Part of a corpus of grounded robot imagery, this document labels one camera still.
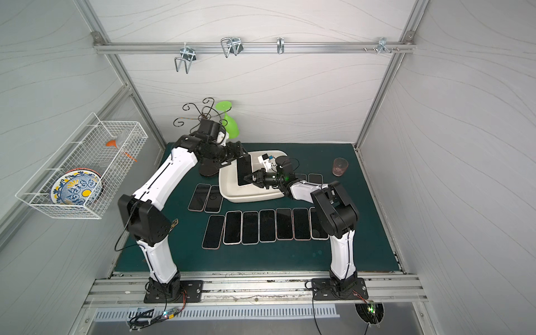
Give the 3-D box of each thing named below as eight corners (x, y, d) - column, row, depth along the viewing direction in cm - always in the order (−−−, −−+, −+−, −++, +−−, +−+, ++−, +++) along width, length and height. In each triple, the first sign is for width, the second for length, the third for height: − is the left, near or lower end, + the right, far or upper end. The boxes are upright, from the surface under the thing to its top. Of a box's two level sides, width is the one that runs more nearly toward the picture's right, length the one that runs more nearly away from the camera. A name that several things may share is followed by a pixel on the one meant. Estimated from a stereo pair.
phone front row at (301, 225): (293, 240, 88) (294, 238, 86) (291, 209, 97) (292, 207, 96) (311, 240, 88) (312, 238, 86) (307, 209, 97) (308, 207, 96)
